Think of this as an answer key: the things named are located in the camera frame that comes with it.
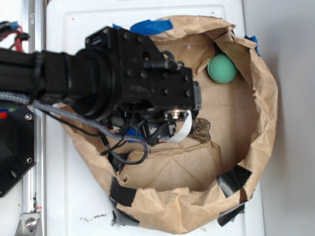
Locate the blue painter tape strip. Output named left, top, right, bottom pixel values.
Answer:
left=111, top=19, right=174, bottom=36

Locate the brown paper bag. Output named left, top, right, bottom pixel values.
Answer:
left=65, top=16, right=278, bottom=234

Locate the brown rock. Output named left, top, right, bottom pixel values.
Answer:
left=189, top=118, right=211, bottom=143

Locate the white flat ribbon cable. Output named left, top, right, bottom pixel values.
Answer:
left=162, top=110, right=193, bottom=144

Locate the grey braided cable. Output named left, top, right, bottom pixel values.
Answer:
left=0, top=91, right=150, bottom=165

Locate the black octagonal mount plate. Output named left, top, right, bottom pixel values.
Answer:
left=0, top=106, right=35, bottom=197

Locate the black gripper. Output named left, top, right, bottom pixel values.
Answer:
left=108, top=109, right=199, bottom=146

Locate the aluminium frame rail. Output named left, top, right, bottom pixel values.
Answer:
left=15, top=0, right=48, bottom=236

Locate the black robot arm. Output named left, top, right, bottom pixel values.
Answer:
left=0, top=27, right=201, bottom=146

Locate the green golf ball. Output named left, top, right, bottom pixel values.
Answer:
left=207, top=54, right=238, bottom=84

